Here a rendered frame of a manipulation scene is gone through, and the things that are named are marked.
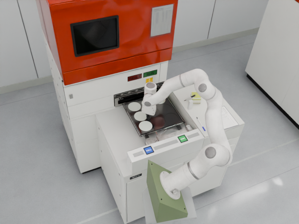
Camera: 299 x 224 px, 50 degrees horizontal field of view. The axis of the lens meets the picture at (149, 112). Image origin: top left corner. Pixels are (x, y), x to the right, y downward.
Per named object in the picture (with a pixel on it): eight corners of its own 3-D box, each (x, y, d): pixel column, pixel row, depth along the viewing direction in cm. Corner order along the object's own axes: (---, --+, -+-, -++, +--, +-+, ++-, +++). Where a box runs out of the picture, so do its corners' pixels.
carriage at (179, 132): (144, 143, 233) (144, 141, 230) (188, 129, 244) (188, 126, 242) (149, 152, 228) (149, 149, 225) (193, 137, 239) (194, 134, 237)
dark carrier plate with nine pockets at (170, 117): (123, 103, 253) (123, 103, 253) (163, 93, 264) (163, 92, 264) (141, 134, 232) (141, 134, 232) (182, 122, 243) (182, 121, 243)
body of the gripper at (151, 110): (141, 102, 228) (140, 113, 236) (154, 106, 226) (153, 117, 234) (144, 96, 233) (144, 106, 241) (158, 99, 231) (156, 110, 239)
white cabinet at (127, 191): (101, 171, 314) (94, 114, 255) (187, 142, 344) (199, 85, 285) (124, 230, 275) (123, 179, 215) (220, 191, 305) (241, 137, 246)
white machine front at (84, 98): (69, 118, 250) (61, 80, 221) (163, 93, 275) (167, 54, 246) (70, 122, 248) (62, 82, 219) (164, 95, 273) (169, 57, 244)
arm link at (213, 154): (202, 180, 193) (236, 160, 185) (188, 178, 178) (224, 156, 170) (193, 163, 199) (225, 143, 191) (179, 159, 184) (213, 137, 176)
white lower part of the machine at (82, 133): (63, 126, 351) (50, 67, 291) (132, 106, 376) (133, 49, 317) (81, 178, 307) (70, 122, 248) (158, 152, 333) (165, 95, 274)
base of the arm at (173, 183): (181, 205, 195) (206, 190, 189) (161, 191, 185) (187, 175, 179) (176, 180, 210) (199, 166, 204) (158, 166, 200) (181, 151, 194)
